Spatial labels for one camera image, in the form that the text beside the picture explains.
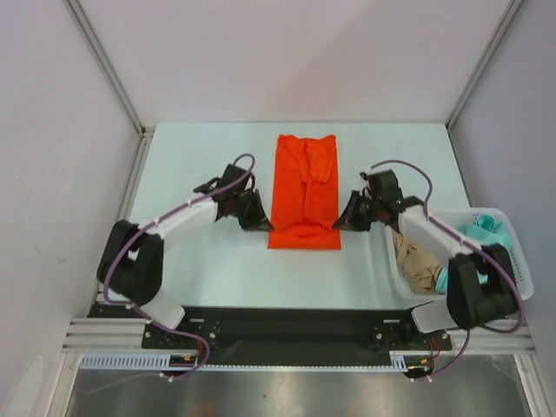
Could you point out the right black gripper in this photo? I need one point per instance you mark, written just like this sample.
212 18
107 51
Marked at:
349 220

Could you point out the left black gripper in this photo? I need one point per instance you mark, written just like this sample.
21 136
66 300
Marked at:
259 221

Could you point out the orange t-shirt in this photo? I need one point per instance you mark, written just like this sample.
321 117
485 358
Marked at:
305 202

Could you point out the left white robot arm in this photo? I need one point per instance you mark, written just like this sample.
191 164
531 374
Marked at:
132 262

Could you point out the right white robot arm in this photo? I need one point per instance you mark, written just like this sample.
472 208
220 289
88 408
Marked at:
467 303

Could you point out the beige t-shirt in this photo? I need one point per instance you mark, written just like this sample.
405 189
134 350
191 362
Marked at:
420 269

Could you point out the white plastic basket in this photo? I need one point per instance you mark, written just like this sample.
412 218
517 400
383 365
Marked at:
454 218

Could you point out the teal t-shirt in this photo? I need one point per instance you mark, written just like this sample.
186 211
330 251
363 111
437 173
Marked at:
485 230

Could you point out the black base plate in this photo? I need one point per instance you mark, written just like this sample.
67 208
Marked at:
282 355

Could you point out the white slotted cable duct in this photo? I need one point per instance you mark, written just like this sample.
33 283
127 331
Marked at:
391 363

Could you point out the right aluminium frame post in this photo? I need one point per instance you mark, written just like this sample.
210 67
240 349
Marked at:
498 37

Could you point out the aluminium frame post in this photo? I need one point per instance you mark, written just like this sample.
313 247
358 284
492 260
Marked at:
498 37
104 63

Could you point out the left aluminium frame post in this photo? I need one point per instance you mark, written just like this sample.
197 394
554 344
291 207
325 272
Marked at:
104 63

